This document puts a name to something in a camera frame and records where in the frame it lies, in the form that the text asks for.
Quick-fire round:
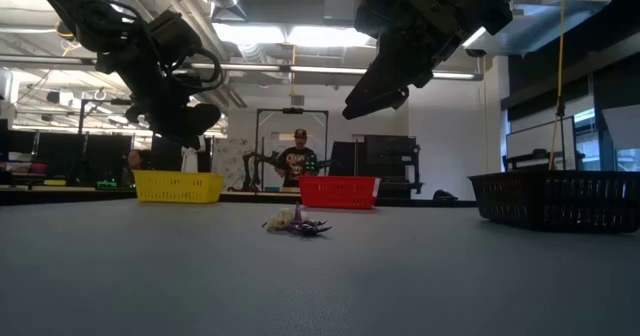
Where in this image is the black upright stand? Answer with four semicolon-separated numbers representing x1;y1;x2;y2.
555;95;569;171

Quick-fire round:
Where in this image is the red plastic basket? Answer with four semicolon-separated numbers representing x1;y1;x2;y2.
298;175;381;211

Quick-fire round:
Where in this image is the beige plastic skull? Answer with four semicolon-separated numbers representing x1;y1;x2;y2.
264;208;296;233

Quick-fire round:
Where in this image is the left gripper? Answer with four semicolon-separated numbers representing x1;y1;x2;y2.
97;43;223;150

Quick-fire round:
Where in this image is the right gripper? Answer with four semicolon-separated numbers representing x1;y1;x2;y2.
342;0;481;120

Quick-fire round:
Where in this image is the white board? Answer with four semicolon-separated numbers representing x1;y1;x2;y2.
213;136;257;190

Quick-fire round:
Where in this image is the black equipment cabinet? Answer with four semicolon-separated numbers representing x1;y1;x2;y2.
355;134;424;201

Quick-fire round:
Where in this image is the black chair back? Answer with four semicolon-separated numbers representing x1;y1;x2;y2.
328;140;357;177

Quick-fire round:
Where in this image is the black plastic basket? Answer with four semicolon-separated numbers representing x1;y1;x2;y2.
468;168;640;235

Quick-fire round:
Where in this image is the black metal frame rig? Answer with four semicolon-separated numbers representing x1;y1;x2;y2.
78;99;160;177
254;107;330;192

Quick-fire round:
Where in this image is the black table frame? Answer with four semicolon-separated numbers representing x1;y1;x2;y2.
0;185;479;208

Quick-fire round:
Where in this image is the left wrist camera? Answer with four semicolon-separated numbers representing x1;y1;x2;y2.
144;9;204;60

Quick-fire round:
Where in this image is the person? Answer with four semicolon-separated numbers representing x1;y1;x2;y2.
273;128;321;188
122;149;151;187

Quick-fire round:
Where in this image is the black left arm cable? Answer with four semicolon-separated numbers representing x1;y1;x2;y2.
74;0;226;95

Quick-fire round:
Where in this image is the black yellow cable reel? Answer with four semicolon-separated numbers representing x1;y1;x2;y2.
54;19;81;42

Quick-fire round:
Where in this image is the yellow hanging cord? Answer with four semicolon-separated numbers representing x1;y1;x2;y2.
548;0;567;171

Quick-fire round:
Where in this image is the white hanging coat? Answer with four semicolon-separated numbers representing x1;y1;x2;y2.
180;140;207;173

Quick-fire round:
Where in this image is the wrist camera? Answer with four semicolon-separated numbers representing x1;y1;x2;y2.
144;9;204;60
355;0;401;33

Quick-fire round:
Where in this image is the yellow plastic basket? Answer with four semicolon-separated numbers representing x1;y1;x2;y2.
133;169;226;205

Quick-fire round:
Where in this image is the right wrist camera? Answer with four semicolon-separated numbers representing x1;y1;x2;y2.
355;0;401;33

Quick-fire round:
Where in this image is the bright ceiling light panel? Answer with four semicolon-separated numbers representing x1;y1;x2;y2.
212;21;376;48

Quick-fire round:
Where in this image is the grey ceiling air unit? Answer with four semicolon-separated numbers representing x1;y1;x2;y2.
322;0;364;22

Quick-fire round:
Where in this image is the long ceiling light strip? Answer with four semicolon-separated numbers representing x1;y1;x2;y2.
189;61;476;81

